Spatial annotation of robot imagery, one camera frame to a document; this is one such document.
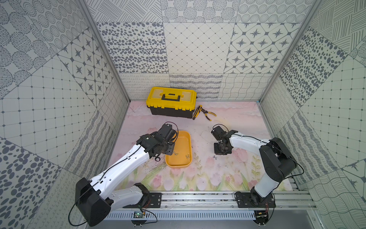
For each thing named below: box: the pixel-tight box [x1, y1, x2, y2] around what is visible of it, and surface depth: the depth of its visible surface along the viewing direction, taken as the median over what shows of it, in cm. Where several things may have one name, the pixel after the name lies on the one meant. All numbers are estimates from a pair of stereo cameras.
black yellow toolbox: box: [145, 86, 197, 119], surface depth 102 cm
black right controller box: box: [253, 209, 269, 226], surface depth 73 cm
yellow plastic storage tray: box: [164, 130, 193, 169], surface depth 92 cm
